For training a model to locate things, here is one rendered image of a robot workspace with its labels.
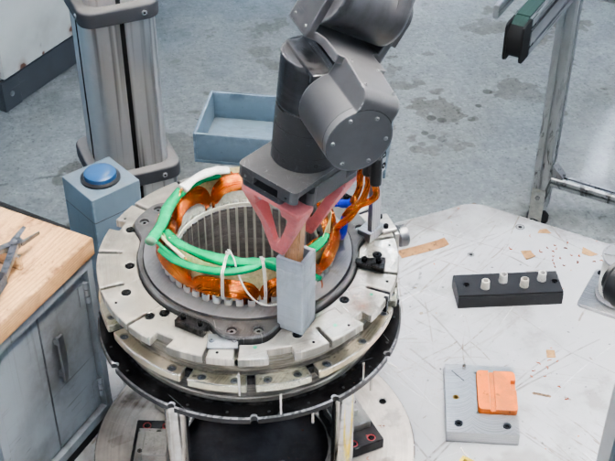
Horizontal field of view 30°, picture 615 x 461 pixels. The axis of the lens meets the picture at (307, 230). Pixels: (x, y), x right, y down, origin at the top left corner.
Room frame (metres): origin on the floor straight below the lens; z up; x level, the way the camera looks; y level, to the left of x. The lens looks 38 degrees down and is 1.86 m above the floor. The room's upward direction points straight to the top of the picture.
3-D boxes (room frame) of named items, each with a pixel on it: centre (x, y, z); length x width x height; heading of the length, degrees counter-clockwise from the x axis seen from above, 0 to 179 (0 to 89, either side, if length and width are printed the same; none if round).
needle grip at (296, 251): (0.84, 0.01, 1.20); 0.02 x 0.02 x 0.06
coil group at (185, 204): (0.99, 0.13, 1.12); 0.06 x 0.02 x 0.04; 151
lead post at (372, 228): (0.98, -0.07, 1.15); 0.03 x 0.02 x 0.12; 143
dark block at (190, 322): (0.83, 0.11, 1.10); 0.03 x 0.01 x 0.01; 61
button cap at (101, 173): (1.18, 0.26, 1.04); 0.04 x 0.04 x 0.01
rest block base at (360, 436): (0.97, -0.05, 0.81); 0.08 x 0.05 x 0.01; 25
